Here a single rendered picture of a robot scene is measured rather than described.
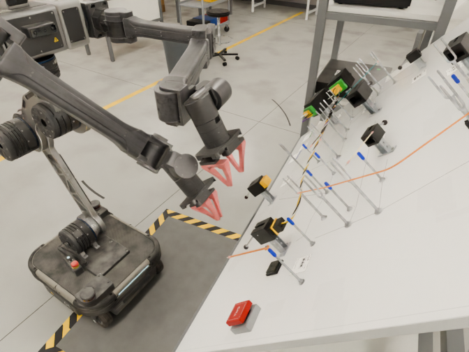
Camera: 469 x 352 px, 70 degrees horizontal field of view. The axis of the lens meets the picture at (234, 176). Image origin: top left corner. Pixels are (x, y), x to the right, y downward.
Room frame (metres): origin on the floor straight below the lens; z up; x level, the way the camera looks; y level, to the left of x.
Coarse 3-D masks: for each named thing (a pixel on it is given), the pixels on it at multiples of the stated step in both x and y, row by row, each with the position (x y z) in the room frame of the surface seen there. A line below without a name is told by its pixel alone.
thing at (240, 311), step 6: (246, 300) 0.39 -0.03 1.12; (234, 306) 0.40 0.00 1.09; (240, 306) 0.39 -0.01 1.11; (246, 306) 0.38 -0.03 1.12; (234, 312) 0.38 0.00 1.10; (240, 312) 0.37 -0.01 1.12; (246, 312) 0.36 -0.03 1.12; (228, 318) 0.37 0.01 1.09; (234, 318) 0.36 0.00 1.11; (240, 318) 0.35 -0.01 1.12; (228, 324) 0.36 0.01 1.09; (234, 324) 0.35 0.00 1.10
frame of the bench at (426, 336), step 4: (424, 332) 0.48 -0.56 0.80; (428, 332) 0.48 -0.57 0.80; (432, 332) 0.48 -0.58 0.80; (420, 336) 0.47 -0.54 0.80; (424, 336) 0.47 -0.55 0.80; (428, 336) 0.47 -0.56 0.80; (432, 336) 0.47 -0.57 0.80; (420, 340) 0.46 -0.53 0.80; (424, 340) 0.46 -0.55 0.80; (428, 340) 0.46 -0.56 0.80; (432, 340) 0.46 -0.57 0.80; (420, 344) 0.45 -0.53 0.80; (424, 344) 0.45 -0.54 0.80; (428, 344) 0.45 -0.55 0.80; (432, 344) 0.45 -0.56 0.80; (420, 348) 0.44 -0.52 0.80; (424, 348) 0.44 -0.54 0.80; (428, 348) 0.44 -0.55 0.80; (432, 348) 0.44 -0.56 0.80
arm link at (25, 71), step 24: (0, 24) 0.61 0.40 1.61; (0, 72) 0.57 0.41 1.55; (24, 72) 0.59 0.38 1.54; (48, 72) 0.61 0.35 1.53; (48, 96) 0.59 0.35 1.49; (72, 96) 0.61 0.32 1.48; (96, 120) 0.62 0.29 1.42; (120, 120) 0.65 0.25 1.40; (120, 144) 0.63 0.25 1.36; (144, 144) 0.66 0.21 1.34
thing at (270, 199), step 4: (260, 176) 0.95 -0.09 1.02; (256, 180) 0.94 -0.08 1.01; (260, 180) 0.93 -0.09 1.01; (252, 184) 0.93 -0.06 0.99; (256, 184) 0.91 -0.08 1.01; (260, 184) 0.91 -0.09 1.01; (248, 188) 0.92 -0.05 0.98; (252, 188) 0.92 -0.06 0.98; (256, 188) 0.91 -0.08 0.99; (260, 188) 0.91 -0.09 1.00; (264, 188) 0.90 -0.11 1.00; (248, 192) 0.95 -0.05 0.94; (252, 192) 0.92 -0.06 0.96; (256, 192) 0.91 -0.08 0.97; (260, 192) 0.90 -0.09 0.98; (264, 192) 0.91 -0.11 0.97; (268, 192) 0.92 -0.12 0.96; (264, 196) 0.91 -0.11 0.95; (268, 196) 0.91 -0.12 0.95; (272, 196) 0.92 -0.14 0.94; (268, 200) 0.91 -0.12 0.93; (272, 200) 0.90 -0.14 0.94
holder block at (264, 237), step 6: (258, 222) 0.60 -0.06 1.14; (264, 222) 0.57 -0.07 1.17; (270, 222) 0.57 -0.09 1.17; (258, 228) 0.56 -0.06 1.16; (264, 228) 0.54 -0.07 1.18; (252, 234) 0.56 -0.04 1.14; (258, 234) 0.55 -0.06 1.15; (264, 234) 0.54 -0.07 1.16; (270, 234) 0.54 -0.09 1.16; (258, 240) 0.55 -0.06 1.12; (264, 240) 0.55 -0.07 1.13; (270, 240) 0.54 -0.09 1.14
